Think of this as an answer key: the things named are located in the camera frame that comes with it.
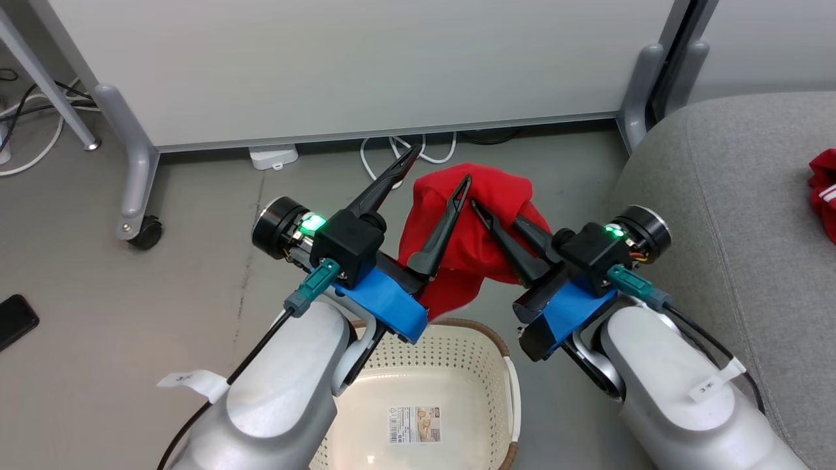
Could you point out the grey partition leg with caster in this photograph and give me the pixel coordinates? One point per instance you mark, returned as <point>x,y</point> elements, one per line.
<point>134,170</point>

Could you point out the paper label sticker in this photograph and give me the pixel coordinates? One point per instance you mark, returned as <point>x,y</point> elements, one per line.
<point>415,424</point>

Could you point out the black smartphone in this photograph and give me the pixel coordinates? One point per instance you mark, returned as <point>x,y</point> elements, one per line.
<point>16,321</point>

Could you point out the plain red garment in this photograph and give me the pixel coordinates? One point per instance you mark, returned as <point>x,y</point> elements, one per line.
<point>477,228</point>

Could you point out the teal right camera connector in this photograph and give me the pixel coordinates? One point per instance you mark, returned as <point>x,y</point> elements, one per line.
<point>633,284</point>

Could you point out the cream perforated laundry basket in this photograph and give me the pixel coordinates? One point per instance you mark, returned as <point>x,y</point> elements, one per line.
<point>450,365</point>

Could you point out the black caster wheel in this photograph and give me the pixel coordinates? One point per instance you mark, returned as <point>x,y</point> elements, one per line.
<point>147,234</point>

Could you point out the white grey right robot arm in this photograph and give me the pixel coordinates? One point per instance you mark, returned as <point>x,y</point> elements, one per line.
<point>659,391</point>

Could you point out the wide white partition panel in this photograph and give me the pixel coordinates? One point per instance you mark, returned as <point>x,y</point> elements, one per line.
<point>359,65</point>

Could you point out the white power adapter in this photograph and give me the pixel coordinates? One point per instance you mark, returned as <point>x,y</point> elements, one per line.
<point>273,156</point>

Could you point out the teal left camera connector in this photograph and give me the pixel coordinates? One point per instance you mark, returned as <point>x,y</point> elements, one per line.
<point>313,287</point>

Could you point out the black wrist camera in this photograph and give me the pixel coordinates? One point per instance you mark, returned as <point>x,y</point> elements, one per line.
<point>349,245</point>
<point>591,254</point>

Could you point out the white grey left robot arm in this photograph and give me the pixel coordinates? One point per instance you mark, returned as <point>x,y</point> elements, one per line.
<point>281,391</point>

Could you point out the grey metal table leg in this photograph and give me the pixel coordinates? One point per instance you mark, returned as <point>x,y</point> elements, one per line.
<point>46,78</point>

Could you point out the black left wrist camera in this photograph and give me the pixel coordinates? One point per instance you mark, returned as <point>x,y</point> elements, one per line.
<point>349,245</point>

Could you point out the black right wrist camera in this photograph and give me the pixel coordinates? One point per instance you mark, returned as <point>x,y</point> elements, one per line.
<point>591,254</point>

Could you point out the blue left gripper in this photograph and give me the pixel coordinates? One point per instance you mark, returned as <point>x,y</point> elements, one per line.
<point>388,303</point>

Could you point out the red garment with white stripes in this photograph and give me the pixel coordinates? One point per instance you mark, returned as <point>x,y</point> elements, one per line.
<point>824,196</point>

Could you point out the teal camera connector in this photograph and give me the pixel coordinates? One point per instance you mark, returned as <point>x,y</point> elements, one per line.
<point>633,284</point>
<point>313,287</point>

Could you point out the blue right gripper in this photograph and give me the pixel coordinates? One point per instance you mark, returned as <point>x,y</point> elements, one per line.
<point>568,310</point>

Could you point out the narrow white partition panel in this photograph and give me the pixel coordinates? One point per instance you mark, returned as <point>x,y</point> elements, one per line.
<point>764,46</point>

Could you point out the grey fabric sofa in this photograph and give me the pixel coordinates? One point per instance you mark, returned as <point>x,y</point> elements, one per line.
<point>738,228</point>

